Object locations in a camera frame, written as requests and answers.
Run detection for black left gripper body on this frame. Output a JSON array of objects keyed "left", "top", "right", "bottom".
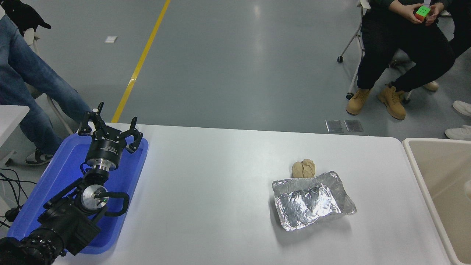
[{"left": 85, "top": 133, "right": 125, "bottom": 166}]

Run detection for colourful puzzle cube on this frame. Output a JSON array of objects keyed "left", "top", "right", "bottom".
[{"left": 414, "top": 5, "right": 432, "bottom": 22}]

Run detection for seated person's right hand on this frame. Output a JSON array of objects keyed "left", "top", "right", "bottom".
[{"left": 390, "top": 0, "right": 424, "bottom": 25}]

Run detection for seated person's left hand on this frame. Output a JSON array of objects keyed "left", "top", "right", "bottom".
[{"left": 423, "top": 2, "right": 445, "bottom": 27}]

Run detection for blue plastic tray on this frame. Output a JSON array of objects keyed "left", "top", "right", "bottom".
[{"left": 7, "top": 132, "right": 149, "bottom": 255}]

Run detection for person with sneakers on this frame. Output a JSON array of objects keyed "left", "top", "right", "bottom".
[{"left": 0, "top": 6, "right": 92, "bottom": 166}]

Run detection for small white side table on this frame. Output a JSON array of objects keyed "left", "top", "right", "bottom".
[{"left": 0, "top": 105, "right": 30, "bottom": 165}]

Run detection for grey seat wheeled chair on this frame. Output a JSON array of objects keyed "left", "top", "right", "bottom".
[{"left": 22, "top": 28, "right": 78, "bottom": 135}]

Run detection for black garment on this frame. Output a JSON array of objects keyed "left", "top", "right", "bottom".
[{"left": 1, "top": 0, "right": 52, "bottom": 36}]

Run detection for crumpled tan paper ball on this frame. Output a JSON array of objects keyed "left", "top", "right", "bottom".
[{"left": 292, "top": 159, "right": 316, "bottom": 179}]

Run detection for crumpled silver foil tray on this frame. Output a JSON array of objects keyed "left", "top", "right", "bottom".
[{"left": 272, "top": 171, "right": 357, "bottom": 232}]

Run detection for person with tan boots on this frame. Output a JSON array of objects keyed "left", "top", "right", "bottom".
[{"left": 346, "top": 0, "right": 457, "bottom": 120}]

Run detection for large pale bin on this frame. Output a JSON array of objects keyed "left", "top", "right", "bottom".
[{"left": 402, "top": 138, "right": 471, "bottom": 265}]

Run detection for person with white shoes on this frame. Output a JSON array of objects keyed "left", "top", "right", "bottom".
[{"left": 444, "top": 0, "right": 471, "bottom": 141}]

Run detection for black cables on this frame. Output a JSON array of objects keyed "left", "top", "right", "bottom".
[{"left": 0, "top": 168, "right": 38, "bottom": 229}]

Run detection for white frame wheeled chair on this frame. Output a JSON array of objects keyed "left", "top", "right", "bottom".
[{"left": 337, "top": 0, "right": 412, "bottom": 104}]

